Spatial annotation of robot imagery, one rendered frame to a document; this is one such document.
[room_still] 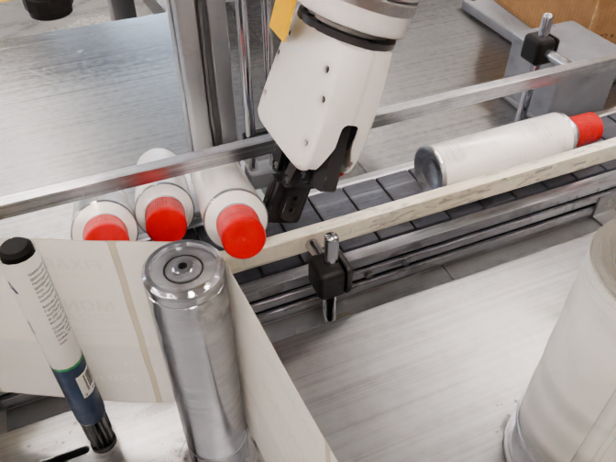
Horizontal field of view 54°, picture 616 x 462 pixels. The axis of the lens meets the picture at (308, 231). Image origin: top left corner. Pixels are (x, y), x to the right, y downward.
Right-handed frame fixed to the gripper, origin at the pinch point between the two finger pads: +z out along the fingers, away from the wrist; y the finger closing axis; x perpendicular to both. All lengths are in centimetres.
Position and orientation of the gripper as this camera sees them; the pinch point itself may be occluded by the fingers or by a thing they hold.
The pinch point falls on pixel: (285, 199)
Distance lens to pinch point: 52.3
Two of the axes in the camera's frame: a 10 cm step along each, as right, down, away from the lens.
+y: 4.1, 6.0, -6.9
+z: -3.1, 8.0, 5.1
